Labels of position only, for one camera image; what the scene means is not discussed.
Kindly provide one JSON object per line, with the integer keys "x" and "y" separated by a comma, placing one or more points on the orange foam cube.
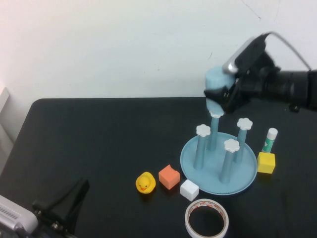
{"x": 168, "y": 178}

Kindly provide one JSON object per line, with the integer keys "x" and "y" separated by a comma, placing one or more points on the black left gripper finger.
{"x": 75, "y": 205}
{"x": 59, "y": 200}

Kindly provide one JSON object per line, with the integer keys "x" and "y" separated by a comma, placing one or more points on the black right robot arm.
{"x": 292, "y": 86}

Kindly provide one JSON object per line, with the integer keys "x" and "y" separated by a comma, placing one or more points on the yellow foam cube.
{"x": 266, "y": 163}

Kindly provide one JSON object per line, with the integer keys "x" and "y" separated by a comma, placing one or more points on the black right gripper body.
{"x": 250, "y": 84}

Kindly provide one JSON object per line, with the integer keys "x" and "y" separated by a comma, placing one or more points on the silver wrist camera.
{"x": 244, "y": 53}
{"x": 15, "y": 214}

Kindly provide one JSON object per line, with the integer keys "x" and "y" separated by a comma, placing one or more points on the blue cup stand white caps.
{"x": 213, "y": 178}

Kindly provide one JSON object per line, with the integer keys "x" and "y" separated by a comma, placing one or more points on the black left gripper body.
{"x": 54, "y": 226}

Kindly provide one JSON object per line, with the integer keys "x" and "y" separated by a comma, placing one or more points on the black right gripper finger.
{"x": 214, "y": 94}

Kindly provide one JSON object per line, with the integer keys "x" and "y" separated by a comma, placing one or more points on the light blue cup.
{"x": 216, "y": 79}

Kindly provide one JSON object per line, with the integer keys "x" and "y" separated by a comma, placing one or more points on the white foam cube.
{"x": 189, "y": 190}

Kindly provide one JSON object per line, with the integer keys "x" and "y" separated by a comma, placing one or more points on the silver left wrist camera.
{"x": 15, "y": 214}

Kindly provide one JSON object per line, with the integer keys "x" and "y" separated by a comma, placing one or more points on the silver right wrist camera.
{"x": 244, "y": 53}

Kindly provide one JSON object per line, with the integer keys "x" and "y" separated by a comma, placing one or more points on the white tape roll red print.
{"x": 198, "y": 206}

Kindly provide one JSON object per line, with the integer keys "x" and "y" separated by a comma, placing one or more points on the green white glue stick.
{"x": 268, "y": 143}

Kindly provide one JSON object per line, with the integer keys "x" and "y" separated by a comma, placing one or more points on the yellow rubber duck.
{"x": 145, "y": 184}

